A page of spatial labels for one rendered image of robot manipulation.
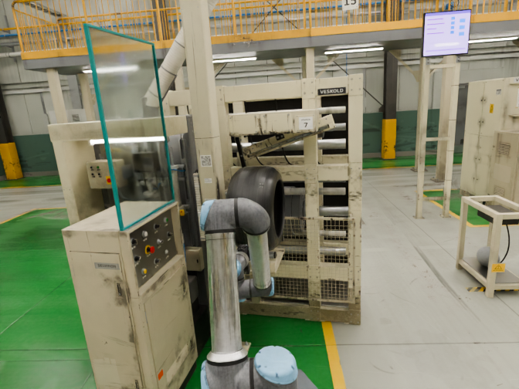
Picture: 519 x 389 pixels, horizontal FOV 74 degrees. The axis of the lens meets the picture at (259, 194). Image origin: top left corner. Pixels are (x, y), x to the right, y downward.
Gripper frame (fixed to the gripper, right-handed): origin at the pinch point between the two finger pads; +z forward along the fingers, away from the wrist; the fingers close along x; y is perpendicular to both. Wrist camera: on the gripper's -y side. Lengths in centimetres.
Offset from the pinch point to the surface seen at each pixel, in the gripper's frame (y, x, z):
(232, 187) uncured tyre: 37.6, 12.5, 8.1
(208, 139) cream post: 67, 30, 15
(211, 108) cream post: 86, 26, 14
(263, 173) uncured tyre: 45.1, -5.1, 16.3
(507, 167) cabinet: 21, -273, 365
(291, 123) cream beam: 76, -19, 41
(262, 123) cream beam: 77, 0, 40
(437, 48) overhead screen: 186, -172, 338
